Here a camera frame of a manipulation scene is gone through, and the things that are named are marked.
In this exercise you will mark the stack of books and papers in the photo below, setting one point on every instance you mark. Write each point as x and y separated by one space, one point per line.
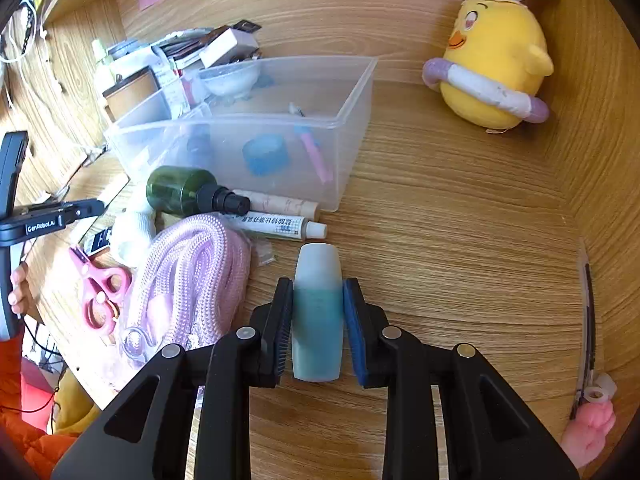
175 50

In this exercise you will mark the blue round jar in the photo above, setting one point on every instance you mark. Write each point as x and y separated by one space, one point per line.
265 155

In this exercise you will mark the pink toothbrush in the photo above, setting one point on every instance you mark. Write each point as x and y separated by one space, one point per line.
312 147

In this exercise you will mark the white tube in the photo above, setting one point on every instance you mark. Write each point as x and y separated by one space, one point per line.
280 226

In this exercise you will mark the pink scissors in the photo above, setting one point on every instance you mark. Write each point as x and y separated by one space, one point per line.
102 280

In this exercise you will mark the yellow chick plush toy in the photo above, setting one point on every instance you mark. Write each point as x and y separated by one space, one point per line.
495 50

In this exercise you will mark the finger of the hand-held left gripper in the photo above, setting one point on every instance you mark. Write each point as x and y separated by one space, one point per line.
87 207

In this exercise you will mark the black pen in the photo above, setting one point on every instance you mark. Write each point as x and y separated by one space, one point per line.
590 320

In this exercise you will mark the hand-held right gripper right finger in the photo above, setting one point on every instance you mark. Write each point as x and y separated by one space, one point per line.
352 330

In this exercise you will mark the pink plush toy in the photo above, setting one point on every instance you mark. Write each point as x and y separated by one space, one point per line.
590 435

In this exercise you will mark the small clear plastic bag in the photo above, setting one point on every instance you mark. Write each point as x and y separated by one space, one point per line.
262 252

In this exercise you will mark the teal and white bottle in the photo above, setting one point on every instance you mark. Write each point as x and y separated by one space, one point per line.
317 320

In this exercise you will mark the white card box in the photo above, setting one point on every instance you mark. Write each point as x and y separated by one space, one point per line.
227 46

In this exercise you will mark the clear plastic storage box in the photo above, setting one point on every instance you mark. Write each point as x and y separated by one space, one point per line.
345 150

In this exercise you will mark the dark green spray bottle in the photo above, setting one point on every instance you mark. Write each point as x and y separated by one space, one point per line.
180 190

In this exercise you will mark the white tape roll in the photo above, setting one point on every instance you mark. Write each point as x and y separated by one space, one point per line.
600 389

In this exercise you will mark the white lotion bottle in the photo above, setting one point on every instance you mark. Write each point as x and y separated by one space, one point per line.
102 62

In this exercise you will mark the black barcode label packet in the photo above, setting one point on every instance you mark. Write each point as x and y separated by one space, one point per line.
97 241

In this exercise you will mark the beige tube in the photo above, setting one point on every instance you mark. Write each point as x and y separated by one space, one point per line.
285 205

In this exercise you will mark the person's left hand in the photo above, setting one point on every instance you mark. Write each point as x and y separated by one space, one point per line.
20 290

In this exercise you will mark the yellow cloth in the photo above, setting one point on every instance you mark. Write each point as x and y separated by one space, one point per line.
75 405

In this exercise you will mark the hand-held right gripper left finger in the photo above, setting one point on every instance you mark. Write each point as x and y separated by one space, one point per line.
282 330

